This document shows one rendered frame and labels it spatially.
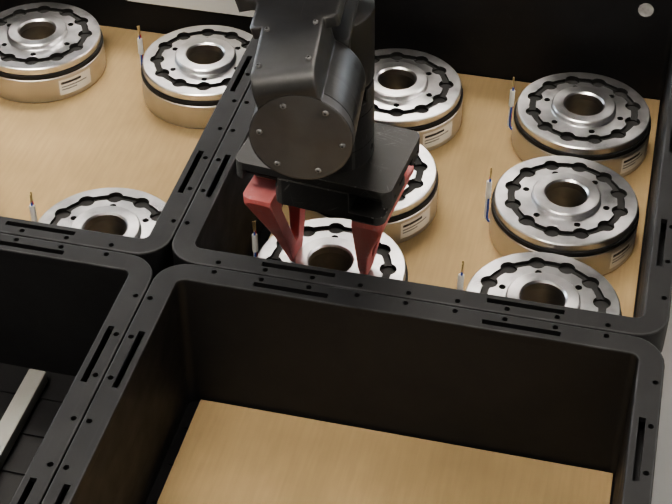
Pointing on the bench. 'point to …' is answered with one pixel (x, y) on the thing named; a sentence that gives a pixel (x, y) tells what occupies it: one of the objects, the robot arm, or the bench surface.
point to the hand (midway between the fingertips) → (330, 254)
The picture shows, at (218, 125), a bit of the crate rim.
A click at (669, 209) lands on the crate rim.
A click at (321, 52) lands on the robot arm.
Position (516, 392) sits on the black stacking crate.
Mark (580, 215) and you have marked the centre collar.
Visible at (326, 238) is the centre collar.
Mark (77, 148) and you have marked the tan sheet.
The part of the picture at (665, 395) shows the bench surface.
